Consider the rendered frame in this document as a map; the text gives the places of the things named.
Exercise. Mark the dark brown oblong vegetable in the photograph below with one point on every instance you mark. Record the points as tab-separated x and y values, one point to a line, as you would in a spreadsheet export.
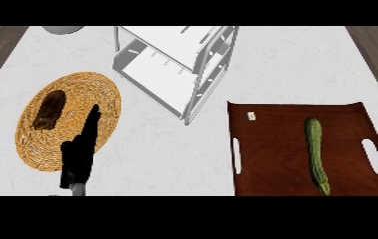
50	109

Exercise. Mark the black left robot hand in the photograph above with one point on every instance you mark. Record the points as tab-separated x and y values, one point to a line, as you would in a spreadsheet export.
78	156

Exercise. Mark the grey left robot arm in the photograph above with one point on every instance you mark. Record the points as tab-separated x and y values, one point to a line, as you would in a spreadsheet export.
77	189

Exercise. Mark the long green squash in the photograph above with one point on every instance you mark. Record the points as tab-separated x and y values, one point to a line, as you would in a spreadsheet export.
316	153

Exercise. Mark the dark brown wooden tray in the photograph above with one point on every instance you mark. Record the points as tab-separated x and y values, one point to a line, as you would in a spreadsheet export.
280	149

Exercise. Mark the round woven wicker placemat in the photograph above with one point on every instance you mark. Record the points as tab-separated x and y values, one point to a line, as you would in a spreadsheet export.
74	93

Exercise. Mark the small white tray label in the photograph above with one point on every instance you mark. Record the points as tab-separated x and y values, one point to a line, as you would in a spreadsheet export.
251	116

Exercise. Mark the grey round object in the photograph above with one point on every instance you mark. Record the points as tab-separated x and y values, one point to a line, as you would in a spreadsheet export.
60	29

